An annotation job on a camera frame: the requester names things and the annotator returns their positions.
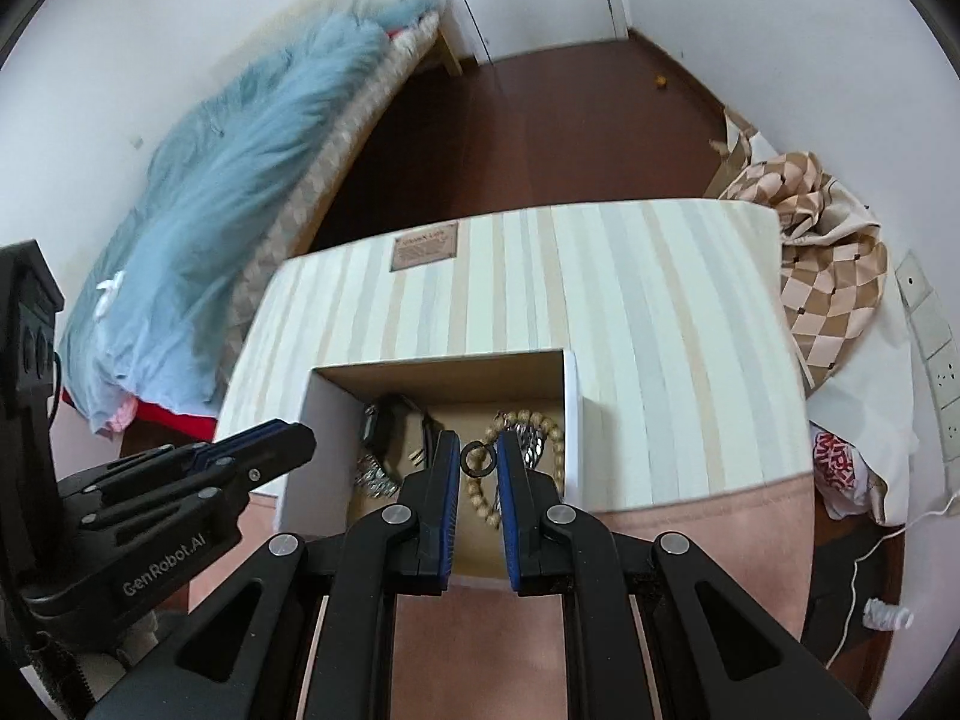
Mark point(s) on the white charger plug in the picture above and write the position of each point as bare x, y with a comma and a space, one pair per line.
883, 617

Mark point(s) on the red bed sheet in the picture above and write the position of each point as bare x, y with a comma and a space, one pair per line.
133, 410

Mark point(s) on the white cardboard box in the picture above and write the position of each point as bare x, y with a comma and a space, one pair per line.
479, 398

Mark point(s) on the black smart band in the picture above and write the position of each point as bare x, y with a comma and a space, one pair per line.
380, 418

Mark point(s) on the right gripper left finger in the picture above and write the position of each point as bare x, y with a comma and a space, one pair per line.
305, 628

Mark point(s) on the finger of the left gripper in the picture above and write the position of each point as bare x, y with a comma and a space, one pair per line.
256, 456

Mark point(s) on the white wall socket strip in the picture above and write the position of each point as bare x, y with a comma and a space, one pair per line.
938, 348

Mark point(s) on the light blue duvet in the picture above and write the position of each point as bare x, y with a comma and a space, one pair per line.
152, 320

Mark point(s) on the bed with patterned mattress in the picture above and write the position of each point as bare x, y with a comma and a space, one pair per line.
414, 40

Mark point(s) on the red white plastic bag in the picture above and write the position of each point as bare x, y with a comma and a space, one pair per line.
843, 479

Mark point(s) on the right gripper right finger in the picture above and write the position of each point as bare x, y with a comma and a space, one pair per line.
653, 629

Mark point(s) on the brown label patch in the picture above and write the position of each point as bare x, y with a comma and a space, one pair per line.
424, 246

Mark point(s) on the checkered beige cloth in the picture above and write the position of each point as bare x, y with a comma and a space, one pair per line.
834, 263

